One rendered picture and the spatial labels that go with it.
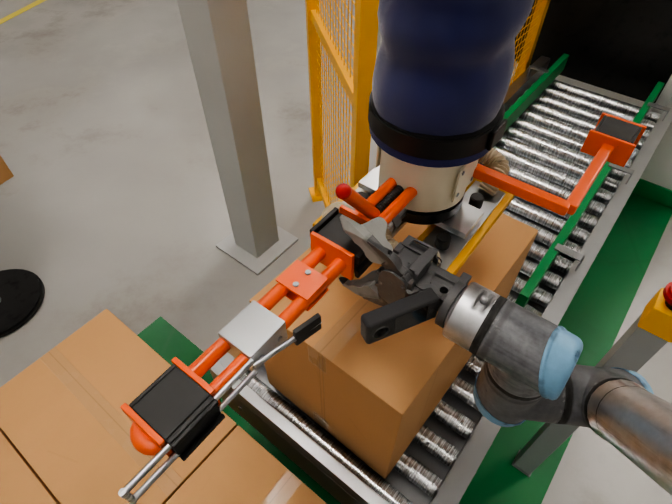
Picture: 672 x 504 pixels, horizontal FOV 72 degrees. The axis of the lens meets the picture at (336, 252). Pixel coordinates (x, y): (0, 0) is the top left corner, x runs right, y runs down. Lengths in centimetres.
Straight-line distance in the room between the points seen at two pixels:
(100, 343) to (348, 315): 85
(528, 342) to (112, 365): 119
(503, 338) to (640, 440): 18
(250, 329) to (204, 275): 171
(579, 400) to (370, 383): 36
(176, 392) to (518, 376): 43
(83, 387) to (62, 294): 107
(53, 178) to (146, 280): 107
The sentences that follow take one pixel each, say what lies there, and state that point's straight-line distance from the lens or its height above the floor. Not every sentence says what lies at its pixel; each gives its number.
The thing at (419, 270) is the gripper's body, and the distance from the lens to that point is 68.
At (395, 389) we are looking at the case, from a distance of 91.
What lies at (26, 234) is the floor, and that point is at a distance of 293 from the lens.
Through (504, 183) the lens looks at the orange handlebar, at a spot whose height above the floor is 123.
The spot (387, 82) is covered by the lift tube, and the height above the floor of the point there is 141.
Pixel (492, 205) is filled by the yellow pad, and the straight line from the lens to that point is 102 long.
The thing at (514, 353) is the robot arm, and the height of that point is 124.
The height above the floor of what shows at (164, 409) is 124.
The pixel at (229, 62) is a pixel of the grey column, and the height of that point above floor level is 101.
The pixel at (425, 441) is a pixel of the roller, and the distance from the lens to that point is 132.
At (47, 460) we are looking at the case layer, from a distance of 148.
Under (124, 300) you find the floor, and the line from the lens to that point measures 238.
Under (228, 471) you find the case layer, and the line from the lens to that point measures 131.
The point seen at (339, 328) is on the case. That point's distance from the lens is 97.
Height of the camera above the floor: 177
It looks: 49 degrees down
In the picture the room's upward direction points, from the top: straight up
